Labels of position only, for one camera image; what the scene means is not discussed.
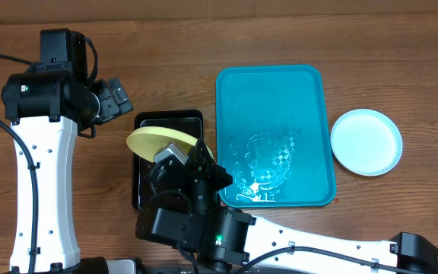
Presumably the yellow plate tray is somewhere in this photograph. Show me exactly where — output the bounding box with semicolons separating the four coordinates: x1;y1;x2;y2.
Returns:
126;126;198;162

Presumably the light blue plate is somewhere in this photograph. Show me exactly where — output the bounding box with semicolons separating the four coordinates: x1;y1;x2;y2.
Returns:
330;109;403;177

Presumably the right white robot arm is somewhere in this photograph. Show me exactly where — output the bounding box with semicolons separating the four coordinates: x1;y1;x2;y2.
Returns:
128;140;438;273

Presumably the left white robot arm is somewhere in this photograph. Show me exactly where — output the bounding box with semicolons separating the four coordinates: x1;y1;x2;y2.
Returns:
2;62;132;273

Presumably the black water tray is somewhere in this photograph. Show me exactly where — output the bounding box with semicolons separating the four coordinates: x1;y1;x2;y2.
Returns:
132;110;204;211

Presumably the teal plastic serving tray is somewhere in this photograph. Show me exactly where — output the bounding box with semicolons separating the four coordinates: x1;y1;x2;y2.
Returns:
216;65;336;208

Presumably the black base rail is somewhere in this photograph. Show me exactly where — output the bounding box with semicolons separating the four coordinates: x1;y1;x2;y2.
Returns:
104;258;250;274

